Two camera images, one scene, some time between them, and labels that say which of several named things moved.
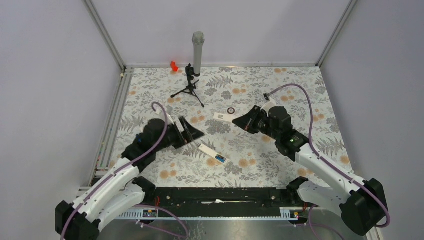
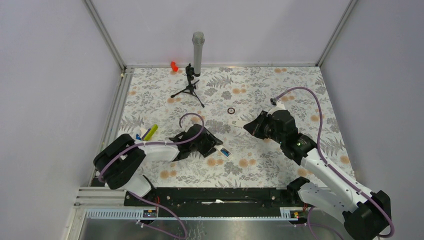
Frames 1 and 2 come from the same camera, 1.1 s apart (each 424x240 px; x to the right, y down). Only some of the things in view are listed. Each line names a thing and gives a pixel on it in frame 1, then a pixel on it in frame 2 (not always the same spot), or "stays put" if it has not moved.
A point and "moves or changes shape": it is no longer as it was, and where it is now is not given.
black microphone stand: x=190 y=74 stays put
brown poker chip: x=231 y=110 stays put
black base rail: x=217 y=202 stays put
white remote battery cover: x=227 y=117 moves or changes shape
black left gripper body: x=174 y=137 -> x=205 y=145
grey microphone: x=198 y=39 stays put
